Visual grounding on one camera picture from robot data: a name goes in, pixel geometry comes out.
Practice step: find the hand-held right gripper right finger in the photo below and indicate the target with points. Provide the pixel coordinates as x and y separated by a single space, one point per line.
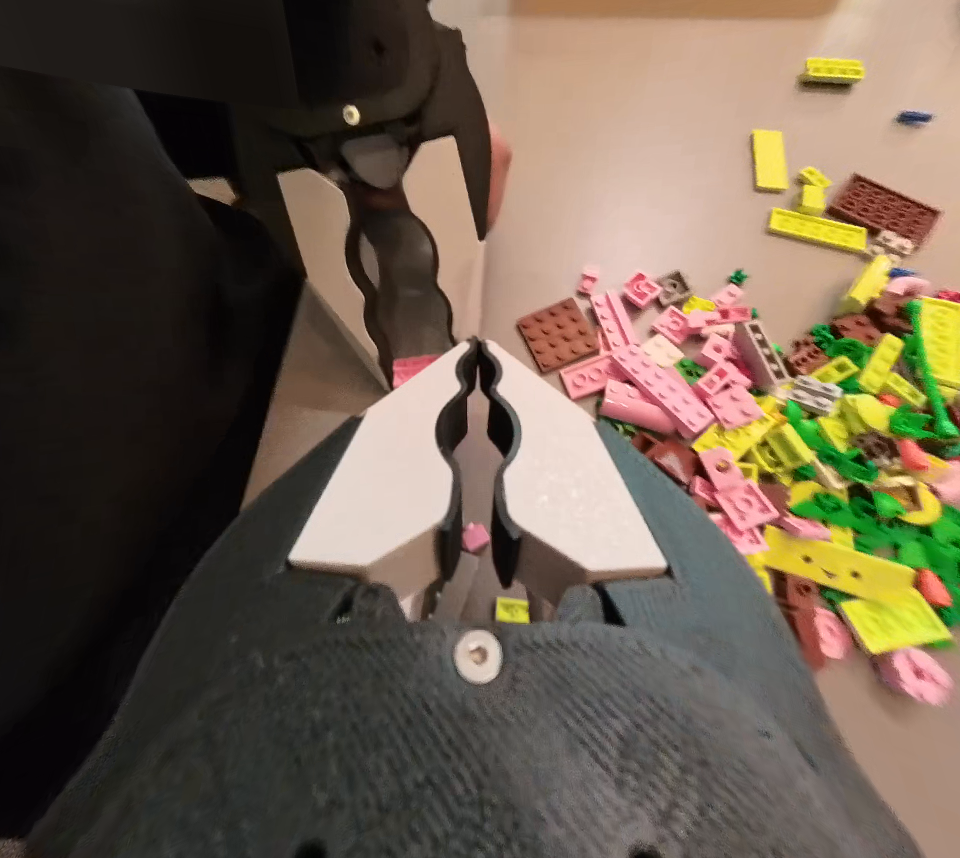
585 498

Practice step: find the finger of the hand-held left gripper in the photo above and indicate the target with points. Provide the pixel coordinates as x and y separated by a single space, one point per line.
322 236
457 236

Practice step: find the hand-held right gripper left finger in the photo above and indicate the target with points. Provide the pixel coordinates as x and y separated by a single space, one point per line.
375 498

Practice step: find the pink rounded tile block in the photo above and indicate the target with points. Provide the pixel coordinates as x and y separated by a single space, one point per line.
412 369

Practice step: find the pile of mixed toy bricks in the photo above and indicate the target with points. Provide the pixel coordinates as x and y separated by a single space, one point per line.
787 461

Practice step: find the person's left hand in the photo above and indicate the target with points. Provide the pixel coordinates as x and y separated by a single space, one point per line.
499 176

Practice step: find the long pink curved brick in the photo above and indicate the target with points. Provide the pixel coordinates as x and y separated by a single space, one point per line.
634 408

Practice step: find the small pink brick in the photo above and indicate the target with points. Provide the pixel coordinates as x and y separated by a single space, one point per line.
475 537

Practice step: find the wide pink plate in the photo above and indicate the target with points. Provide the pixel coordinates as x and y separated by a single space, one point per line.
589 377

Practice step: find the small lime flat plate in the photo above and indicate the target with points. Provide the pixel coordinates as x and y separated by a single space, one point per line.
511 609

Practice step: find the brown square studded plate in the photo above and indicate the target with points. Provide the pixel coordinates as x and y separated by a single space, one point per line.
556 335

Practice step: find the narrow pink plate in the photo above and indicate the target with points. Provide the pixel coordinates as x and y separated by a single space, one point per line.
613 318

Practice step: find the grey square plate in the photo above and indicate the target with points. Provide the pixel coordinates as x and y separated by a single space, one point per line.
675 288

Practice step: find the person's black jacket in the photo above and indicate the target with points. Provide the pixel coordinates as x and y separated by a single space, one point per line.
112 386

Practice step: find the lime smooth tile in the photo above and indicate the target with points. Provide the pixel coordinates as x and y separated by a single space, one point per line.
770 159

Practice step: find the small lime brick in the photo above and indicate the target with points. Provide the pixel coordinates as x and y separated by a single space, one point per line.
810 200

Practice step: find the long lime plate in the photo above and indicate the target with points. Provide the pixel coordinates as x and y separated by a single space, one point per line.
817 230

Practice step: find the lime studded plate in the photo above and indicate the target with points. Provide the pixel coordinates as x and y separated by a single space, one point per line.
831 71

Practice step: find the brown rectangular plate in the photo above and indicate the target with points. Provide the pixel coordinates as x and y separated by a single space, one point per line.
883 210

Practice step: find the small blue pin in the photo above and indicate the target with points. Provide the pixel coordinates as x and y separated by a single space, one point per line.
915 117

